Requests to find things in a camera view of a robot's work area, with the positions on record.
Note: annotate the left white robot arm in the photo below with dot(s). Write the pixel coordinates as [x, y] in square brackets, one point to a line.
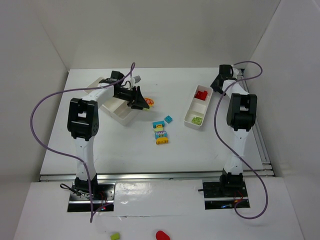
[83, 122]

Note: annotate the aluminium rail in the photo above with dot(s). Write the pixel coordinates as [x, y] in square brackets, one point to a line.
[244, 119]
[155, 176]

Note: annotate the teal and green lego stack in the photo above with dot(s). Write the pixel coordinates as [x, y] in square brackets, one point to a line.
[158, 126]

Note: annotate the white divided container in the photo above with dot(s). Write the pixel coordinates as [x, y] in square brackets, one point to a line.
[197, 107]
[116, 108]

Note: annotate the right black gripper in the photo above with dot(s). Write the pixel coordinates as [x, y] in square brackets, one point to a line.
[216, 83]

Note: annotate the right white divided container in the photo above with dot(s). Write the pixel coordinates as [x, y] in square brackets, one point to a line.
[197, 107]

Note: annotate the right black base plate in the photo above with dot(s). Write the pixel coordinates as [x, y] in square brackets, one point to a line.
[216, 198]

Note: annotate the light green lego brick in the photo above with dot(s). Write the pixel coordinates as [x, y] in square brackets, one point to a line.
[198, 120]

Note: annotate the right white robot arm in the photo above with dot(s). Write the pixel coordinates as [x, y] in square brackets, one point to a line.
[227, 180]

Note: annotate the red round piece foreground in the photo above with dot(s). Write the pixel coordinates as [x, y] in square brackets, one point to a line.
[161, 235]

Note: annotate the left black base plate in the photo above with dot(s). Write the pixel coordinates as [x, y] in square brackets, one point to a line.
[102, 201]

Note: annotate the aluminium rail right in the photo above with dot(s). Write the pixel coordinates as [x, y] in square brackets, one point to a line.
[244, 119]

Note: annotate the orange sun round lego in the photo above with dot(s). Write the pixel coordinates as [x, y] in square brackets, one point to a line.
[150, 102]

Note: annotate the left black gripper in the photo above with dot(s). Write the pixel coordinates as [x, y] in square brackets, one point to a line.
[136, 97]

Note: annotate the teal square lego brick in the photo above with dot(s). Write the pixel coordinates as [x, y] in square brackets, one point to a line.
[168, 119]

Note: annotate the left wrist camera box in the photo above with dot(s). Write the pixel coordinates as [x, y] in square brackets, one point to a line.
[137, 79]

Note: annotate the aluminium rail front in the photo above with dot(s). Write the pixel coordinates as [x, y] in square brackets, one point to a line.
[155, 176]

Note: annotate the teal flower lego brick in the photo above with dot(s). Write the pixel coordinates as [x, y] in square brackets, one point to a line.
[160, 134]

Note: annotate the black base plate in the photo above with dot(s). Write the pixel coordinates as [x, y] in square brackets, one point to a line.
[102, 201]
[216, 198]

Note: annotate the left white divided container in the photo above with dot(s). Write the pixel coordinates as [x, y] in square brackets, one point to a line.
[116, 108]

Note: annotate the red lego brick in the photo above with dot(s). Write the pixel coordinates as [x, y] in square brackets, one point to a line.
[198, 95]
[203, 95]

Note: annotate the green lego on foreground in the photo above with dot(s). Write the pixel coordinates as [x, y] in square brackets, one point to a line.
[115, 236]

